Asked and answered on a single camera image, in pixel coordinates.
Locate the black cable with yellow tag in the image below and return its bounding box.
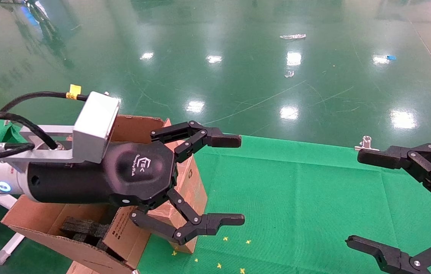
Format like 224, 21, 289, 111
0, 91, 88, 115

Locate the white tube table frame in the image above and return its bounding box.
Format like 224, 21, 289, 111
0, 194, 26, 266

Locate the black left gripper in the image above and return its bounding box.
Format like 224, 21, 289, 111
27, 142, 179, 210

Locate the small brown cardboard box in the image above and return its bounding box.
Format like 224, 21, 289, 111
147, 141, 207, 253

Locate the thick black cable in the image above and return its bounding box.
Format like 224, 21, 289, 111
0, 112, 58, 150

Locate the large green table cloth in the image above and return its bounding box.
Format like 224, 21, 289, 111
137, 131, 431, 274

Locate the yellow cable tag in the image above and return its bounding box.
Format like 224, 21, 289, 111
66, 84, 82, 100

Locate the large open cardboard carton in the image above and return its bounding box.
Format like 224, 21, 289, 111
2, 115, 171, 274

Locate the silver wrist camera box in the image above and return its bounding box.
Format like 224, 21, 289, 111
73, 91, 121, 164

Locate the black foam insert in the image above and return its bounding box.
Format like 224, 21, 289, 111
61, 216, 110, 246

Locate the silver camera mount bracket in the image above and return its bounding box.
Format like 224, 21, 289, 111
0, 126, 75, 172

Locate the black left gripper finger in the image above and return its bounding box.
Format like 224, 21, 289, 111
151, 121, 242, 163
130, 189, 245, 245

